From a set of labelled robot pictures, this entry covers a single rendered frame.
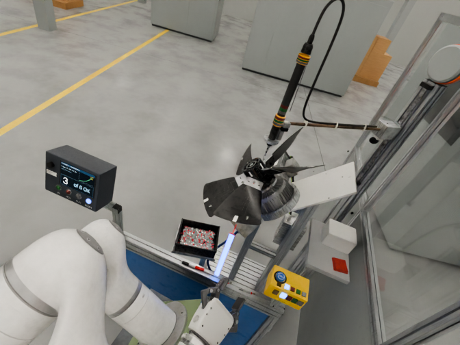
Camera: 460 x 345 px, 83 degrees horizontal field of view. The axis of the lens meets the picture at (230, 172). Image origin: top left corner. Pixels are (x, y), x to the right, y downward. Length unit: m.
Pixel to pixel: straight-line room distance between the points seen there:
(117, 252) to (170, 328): 0.31
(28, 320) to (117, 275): 0.41
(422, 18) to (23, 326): 14.57
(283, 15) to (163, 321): 6.14
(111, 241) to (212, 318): 0.34
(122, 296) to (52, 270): 0.46
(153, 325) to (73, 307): 0.54
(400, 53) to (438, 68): 13.15
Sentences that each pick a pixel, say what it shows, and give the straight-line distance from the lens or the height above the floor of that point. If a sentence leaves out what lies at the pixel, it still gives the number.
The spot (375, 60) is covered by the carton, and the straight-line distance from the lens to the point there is 9.21.
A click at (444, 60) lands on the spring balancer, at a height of 1.89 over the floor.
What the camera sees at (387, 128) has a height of 1.57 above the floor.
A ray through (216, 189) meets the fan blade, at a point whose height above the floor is 1.01.
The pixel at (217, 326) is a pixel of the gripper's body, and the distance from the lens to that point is 0.81.
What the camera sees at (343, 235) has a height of 0.97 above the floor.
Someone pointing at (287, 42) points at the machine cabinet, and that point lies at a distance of 6.58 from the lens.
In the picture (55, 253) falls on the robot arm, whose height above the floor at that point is 1.69.
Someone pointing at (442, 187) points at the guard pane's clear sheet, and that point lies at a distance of 1.37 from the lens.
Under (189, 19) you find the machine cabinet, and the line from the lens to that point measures 8.34.
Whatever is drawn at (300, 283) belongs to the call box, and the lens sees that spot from 1.20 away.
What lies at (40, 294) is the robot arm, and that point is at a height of 1.67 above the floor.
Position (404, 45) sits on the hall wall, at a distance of 14.61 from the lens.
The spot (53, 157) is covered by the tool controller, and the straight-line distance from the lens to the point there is 1.28.
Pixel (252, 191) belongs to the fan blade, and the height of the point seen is 1.19.
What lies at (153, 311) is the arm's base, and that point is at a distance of 0.90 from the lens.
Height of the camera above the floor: 2.02
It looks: 39 degrees down
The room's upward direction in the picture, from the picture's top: 17 degrees clockwise
